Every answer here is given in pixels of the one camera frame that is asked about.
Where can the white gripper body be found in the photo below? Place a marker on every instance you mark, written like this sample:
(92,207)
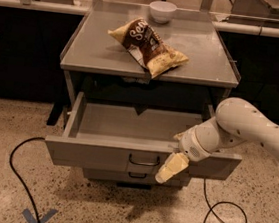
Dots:
(192,146)

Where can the grey top drawer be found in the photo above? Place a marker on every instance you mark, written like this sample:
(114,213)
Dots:
(115,138)

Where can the grey drawer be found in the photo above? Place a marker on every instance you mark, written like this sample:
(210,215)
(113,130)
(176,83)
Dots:
(132,177)
(115,138)

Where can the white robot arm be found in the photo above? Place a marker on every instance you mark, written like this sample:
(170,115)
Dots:
(235,121)

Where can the grey drawer cabinet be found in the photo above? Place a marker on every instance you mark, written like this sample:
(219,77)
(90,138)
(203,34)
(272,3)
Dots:
(96,65)

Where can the grey bottom drawer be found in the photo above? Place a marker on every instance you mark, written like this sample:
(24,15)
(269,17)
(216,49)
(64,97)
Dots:
(132,177)

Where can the brown yellow chip bag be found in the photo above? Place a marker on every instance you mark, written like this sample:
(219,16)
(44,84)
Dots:
(147,48)

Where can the white bowl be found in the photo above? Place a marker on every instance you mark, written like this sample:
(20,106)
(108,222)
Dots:
(162,12)

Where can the blue tape floor mark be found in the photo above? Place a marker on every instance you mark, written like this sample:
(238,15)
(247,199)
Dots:
(30,218)

